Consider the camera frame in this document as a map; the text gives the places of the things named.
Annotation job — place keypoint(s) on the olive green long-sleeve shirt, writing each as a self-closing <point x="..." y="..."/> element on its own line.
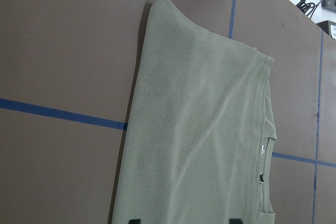
<point x="201" y="111"/>

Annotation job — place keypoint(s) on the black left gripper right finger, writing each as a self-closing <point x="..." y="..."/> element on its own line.
<point x="235" y="221"/>

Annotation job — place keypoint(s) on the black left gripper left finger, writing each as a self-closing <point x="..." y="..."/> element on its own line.
<point x="134" y="221"/>

